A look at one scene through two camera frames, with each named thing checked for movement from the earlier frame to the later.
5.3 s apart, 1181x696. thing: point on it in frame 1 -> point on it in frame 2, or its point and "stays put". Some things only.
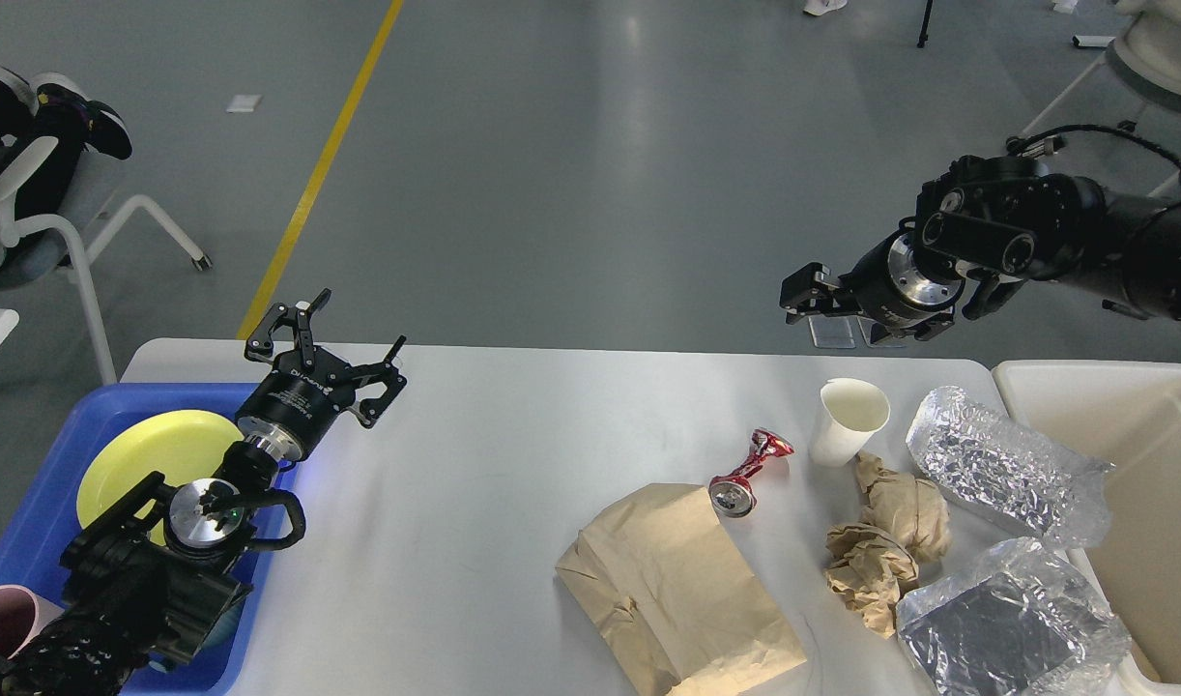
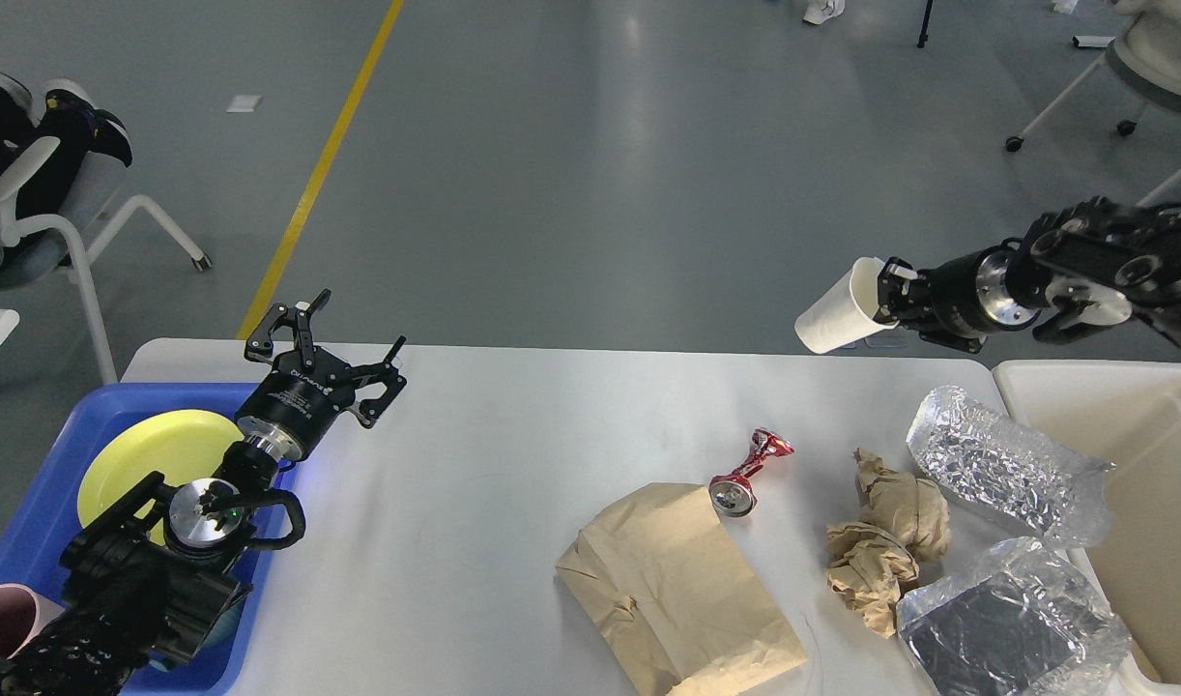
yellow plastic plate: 181,446 stays put
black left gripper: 295,407 stays put
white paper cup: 852,411 -> 845,311
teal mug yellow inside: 225,631 stays put
